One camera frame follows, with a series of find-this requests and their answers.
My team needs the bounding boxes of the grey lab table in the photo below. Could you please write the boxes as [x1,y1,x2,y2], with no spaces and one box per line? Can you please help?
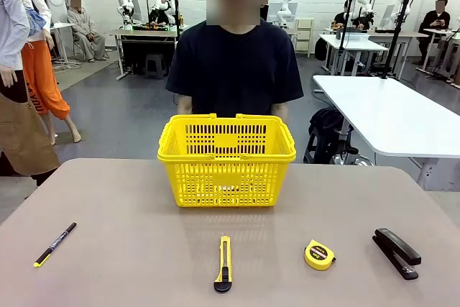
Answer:
[107,28,188,81]

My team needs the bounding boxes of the black backpack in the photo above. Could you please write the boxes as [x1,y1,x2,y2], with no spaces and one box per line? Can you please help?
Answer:
[308,106,348,142]

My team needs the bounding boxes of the long grey desk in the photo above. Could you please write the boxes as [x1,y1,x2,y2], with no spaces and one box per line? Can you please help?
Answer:
[366,29,431,80]

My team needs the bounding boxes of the mannequin with brown apron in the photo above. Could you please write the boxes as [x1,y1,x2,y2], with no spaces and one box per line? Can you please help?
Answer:
[0,0,61,188]

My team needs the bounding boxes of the small white table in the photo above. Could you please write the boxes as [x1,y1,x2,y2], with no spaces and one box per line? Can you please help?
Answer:
[318,32,390,76]

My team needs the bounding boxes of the yellow black utility knife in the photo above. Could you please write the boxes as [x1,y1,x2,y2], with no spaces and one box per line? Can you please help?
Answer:
[213,235,234,294]

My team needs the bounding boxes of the large white table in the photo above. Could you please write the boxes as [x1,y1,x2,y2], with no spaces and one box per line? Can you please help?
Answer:
[311,75,460,191]

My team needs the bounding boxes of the black stapler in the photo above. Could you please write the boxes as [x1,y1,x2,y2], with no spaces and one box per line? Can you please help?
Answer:
[372,227,423,282]

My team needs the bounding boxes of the yellow plastic shopping basket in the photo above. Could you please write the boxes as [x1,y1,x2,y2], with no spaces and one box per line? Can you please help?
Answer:
[157,113,298,209]

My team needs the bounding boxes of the person in black T-shirt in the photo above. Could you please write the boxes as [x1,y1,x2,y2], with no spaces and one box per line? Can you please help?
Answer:
[165,0,305,118]

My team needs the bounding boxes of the thin black pole stand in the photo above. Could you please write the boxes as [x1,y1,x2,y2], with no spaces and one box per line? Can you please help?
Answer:
[337,0,355,70]

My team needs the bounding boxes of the person's right forearm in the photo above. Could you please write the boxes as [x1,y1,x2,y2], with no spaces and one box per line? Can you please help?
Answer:
[177,94,195,116]

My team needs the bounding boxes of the tall black pole stand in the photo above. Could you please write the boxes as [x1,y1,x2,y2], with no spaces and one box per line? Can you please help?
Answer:
[381,0,414,80]

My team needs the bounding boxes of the yellow tape measure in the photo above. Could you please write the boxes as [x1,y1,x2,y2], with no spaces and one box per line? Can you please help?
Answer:
[303,238,338,271]

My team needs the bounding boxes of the mannequin with orange trousers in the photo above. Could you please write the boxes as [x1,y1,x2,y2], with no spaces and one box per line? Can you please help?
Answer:
[17,0,82,147]

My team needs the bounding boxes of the grey plastic stool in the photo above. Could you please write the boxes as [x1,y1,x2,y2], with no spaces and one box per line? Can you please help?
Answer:
[144,53,169,80]

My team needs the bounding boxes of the black pen yellow cap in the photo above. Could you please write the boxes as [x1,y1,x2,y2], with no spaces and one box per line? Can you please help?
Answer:
[33,221,78,268]

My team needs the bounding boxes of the white drawer cabinet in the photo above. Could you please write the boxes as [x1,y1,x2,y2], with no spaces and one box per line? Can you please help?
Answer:
[295,17,316,58]

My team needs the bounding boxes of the grey computer monitor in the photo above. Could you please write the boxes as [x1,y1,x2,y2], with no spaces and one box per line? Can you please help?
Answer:
[267,1,298,23]

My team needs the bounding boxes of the person's left forearm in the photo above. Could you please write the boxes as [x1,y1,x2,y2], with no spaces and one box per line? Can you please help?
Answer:
[270,101,290,119]

